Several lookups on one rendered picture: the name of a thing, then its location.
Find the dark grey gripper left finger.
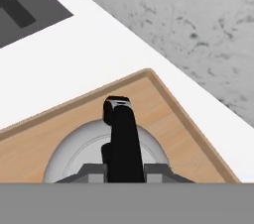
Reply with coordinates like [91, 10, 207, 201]
[55, 163, 109, 184]

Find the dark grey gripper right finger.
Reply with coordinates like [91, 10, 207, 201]
[144, 163, 195, 184]

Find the light wooden tray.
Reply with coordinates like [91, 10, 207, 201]
[0, 67, 242, 184]

